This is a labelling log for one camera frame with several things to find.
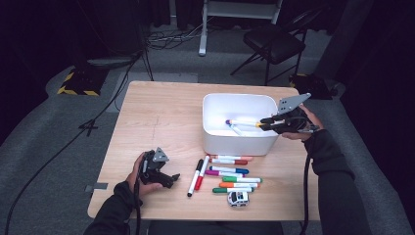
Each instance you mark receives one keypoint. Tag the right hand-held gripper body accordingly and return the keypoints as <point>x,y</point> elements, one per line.
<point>292,122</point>

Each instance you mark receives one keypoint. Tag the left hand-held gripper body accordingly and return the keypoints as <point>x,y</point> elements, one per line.
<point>151,173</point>

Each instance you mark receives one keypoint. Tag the black marker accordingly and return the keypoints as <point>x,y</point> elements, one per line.
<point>199,164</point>

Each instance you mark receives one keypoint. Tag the white plastic bin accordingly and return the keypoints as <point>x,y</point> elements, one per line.
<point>241,143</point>

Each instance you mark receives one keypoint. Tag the magenta marker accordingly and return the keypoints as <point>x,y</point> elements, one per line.
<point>212,172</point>

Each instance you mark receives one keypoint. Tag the salmon marker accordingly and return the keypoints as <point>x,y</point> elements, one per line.
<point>244,158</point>

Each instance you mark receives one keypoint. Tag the purple marker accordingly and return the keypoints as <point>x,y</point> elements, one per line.
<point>229,122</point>

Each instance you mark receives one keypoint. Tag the dark red marker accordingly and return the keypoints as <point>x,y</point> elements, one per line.
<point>240,162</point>

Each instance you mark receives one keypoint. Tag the dark green marker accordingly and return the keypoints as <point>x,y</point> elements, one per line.
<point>219,190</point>

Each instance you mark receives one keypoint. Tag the orange marker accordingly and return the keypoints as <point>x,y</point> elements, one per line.
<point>228,185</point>

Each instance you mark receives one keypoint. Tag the white toy police car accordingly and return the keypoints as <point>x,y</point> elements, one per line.
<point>238,199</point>

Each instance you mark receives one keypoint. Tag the person's left hand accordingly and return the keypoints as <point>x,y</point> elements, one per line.
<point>133,182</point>

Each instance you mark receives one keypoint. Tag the person's right hand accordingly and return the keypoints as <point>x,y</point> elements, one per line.
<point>314,124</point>

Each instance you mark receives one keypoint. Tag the yellow black striped base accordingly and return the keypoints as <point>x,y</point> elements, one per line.
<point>310,86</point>
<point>81,83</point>

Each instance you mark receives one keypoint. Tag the grey tape strip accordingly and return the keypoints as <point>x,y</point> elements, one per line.
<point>99,186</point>

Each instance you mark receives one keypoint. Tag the black folding chair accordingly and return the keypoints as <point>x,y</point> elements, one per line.
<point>274,44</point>

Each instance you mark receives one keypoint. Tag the white metal stand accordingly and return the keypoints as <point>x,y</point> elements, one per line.
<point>203,32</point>

